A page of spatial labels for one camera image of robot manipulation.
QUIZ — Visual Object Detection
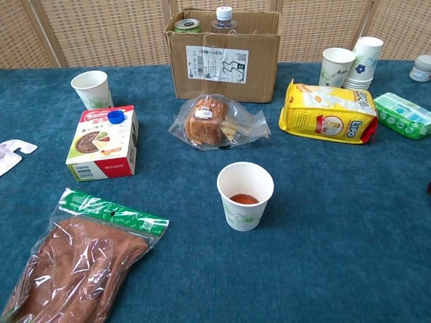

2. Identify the wicker folding screen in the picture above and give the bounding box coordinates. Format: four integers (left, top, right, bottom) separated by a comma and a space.
0, 0, 431, 69

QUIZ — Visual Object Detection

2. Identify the small white jar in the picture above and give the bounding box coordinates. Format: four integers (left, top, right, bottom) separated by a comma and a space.
409, 55, 431, 83

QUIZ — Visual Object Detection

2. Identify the green drink can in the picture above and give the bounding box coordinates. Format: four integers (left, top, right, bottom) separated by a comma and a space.
174, 18, 203, 34

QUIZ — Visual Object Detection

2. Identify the clear bottle with white cap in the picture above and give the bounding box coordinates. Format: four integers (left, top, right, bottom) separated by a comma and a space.
211, 5, 238, 35

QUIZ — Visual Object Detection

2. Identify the blue bottle cap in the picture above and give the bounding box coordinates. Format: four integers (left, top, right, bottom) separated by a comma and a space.
107, 109, 126, 124

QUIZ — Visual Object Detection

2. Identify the yellow Lipo biscuit bag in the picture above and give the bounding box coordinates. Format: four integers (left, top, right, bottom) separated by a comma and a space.
278, 79, 378, 145

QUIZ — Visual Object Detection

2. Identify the paper cup with dark drink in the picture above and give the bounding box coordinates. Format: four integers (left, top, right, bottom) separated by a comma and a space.
70, 70, 114, 110

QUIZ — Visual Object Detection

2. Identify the red white snack box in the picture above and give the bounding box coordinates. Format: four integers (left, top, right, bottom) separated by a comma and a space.
65, 105, 139, 183

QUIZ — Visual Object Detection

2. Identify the blue table cloth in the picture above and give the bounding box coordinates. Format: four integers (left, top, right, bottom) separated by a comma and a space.
0, 59, 431, 323

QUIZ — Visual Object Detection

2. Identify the white paper cup right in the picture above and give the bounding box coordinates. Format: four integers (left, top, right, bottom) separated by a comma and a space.
342, 36, 385, 91

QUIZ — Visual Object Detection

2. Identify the brown cardboard box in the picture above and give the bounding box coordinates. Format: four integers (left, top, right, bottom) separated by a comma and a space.
164, 9, 281, 104

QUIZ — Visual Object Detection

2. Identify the bagged bread loaf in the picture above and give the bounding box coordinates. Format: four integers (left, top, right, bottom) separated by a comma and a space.
168, 93, 271, 151

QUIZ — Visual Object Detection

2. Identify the green tissue pack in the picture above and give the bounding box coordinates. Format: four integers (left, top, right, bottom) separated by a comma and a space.
373, 92, 431, 141

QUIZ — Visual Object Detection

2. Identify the empty single paper cup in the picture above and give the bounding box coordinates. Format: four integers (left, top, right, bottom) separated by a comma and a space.
318, 47, 357, 88

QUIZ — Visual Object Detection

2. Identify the paper cup red tea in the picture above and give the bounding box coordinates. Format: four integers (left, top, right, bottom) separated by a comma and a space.
216, 161, 275, 232

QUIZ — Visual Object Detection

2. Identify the white toothbrush package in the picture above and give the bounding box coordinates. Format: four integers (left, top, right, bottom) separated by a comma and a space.
0, 139, 38, 177

